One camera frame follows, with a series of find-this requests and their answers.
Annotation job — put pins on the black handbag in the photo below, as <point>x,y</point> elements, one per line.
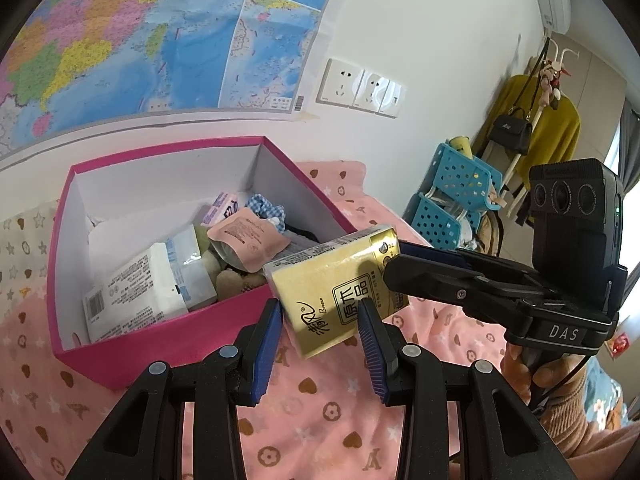
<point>510,132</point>

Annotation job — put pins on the colourful wall map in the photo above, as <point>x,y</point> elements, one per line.
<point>125,35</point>

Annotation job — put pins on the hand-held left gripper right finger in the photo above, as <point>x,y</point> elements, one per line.
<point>372,355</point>

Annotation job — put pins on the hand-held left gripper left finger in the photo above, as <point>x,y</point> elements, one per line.
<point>265,355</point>

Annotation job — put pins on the person's right hand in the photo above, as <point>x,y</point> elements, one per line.
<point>517,370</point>

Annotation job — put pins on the pink hanging ornament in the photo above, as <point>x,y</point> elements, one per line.
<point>550,82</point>

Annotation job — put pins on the yellow tissue pack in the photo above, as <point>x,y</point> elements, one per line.
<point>330,280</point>

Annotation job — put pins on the grey curtain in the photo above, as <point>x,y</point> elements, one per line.
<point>627,140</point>

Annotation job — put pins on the pink floral packet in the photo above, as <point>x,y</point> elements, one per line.
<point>220,207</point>

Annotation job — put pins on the blue gingham scrunchie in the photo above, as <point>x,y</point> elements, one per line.
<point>260,205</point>

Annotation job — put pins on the blue printed bedding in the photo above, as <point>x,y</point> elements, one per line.
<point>607,395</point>

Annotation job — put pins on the white barcode packet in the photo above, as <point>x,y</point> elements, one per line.
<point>135,290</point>

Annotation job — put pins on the small red object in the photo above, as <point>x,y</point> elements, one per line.
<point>620,345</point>

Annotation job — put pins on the blue plastic basket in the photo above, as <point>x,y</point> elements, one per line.
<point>465,175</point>
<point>432,220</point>

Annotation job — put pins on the blue and white packet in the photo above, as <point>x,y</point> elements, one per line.
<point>192,270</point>

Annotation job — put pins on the pink cardboard box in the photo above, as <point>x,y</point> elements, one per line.
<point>165,340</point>

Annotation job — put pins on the white star-patterned cloth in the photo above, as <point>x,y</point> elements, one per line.
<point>25,250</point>

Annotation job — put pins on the pink hand cream pouch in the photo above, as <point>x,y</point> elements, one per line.
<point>247,237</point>

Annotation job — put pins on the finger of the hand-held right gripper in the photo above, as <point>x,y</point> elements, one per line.
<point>425,277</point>
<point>435,252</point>

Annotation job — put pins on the white coat rack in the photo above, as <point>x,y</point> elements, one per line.
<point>515,162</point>

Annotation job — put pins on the beige furry pompom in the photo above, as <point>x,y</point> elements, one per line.
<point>232,282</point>

